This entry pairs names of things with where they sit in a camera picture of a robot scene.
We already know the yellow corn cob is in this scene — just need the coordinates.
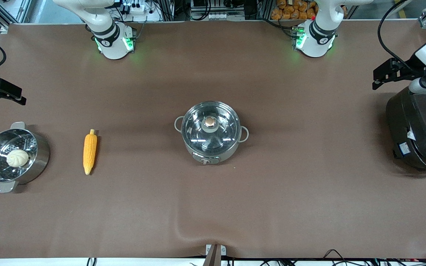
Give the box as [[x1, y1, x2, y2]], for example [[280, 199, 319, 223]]
[[83, 129, 98, 175]]

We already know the glass pot lid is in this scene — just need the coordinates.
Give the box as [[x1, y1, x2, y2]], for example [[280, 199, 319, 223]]
[[181, 102, 241, 154]]

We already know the steel steamer pot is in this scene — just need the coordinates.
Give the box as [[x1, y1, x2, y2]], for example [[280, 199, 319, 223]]
[[0, 122, 51, 193]]

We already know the grey electric cooking pot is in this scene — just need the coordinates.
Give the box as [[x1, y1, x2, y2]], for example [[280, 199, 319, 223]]
[[174, 101, 249, 165]]

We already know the black rice cooker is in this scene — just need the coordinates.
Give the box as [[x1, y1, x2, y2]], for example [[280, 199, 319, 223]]
[[386, 86, 426, 175]]

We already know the white steamed bun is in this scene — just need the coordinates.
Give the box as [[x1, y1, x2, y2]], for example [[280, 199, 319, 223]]
[[6, 149, 30, 168]]

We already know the pile of orange buns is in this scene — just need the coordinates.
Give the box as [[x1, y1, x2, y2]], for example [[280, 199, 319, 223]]
[[271, 0, 318, 20]]

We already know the brown table mat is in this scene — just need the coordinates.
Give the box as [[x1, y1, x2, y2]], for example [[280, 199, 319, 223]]
[[0, 20, 426, 259]]

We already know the black floor cable bundle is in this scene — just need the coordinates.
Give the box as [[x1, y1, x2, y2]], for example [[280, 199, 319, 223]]
[[261, 249, 426, 266]]

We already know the metal table edge bracket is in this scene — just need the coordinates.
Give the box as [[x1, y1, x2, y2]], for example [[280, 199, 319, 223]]
[[203, 244, 227, 266]]

